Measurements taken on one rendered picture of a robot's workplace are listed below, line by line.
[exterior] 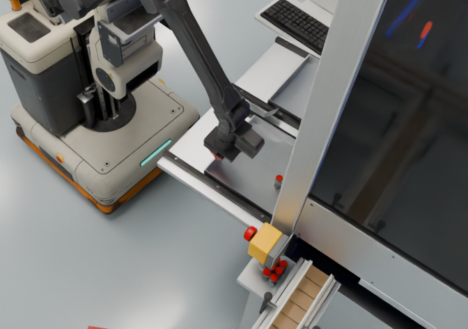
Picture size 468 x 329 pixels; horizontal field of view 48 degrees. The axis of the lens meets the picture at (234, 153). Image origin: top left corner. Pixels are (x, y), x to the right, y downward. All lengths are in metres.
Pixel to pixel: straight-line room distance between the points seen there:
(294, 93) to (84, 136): 1.04
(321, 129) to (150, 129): 1.50
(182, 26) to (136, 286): 1.41
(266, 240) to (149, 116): 1.27
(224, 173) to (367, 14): 0.89
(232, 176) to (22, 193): 1.33
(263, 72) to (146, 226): 1.00
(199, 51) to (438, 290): 0.74
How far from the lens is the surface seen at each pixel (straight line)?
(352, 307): 1.50
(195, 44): 1.23
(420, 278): 1.22
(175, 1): 1.20
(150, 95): 2.53
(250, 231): 1.34
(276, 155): 1.63
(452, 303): 1.25
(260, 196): 1.54
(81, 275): 2.41
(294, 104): 1.76
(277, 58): 1.89
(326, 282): 1.37
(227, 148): 1.45
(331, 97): 0.93
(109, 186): 2.28
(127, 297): 2.35
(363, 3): 0.79
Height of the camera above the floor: 2.22
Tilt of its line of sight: 56 degrees down
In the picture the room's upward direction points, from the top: 8 degrees clockwise
